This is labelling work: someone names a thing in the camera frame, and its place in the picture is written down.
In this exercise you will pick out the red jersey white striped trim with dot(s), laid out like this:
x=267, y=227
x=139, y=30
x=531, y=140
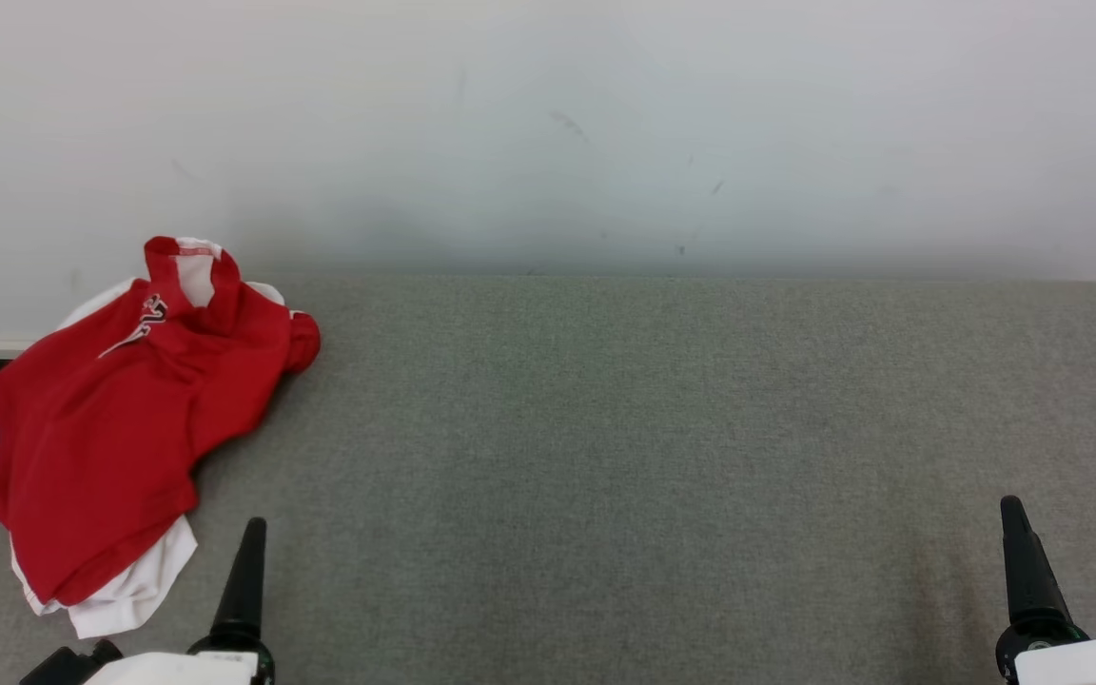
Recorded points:
x=63, y=495

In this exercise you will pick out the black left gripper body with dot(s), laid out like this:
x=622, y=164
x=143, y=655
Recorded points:
x=265, y=661

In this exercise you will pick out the red garment small Bulls print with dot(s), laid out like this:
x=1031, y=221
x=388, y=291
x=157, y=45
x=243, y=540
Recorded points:
x=225, y=362

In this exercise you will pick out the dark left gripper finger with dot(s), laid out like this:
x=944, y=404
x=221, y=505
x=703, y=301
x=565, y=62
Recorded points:
x=244, y=580

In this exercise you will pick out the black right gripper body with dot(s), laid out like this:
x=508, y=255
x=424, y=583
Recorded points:
x=1033, y=639

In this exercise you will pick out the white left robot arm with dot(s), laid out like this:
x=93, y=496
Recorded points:
x=167, y=670

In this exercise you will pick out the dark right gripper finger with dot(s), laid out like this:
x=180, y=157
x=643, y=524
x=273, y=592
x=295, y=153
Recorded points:
x=1028, y=580

